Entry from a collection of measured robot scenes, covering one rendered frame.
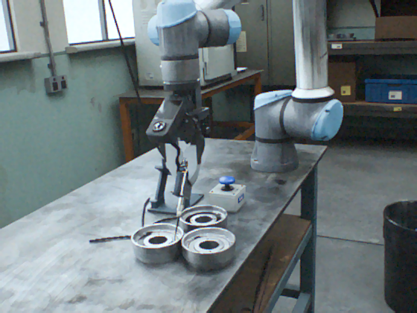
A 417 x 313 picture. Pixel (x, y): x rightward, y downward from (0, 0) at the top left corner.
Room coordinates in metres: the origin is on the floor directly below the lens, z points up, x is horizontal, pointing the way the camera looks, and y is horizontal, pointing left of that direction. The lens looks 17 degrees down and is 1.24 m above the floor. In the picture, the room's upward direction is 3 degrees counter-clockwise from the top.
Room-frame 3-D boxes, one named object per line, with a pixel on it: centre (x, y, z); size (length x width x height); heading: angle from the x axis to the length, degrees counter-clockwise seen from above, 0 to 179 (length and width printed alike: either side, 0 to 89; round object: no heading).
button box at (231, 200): (1.03, -0.04, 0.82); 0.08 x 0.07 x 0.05; 154
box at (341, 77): (4.24, -1.28, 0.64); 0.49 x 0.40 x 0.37; 69
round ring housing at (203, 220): (0.89, 0.02, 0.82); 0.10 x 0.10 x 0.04
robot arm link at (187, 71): (0.88, 0.05, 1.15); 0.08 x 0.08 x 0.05
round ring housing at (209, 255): (0.77, 0.01, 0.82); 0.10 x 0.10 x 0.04
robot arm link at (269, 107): (1.32, -0.21, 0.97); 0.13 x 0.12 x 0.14; 45
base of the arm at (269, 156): (1.32, -0.21, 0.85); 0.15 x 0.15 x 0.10
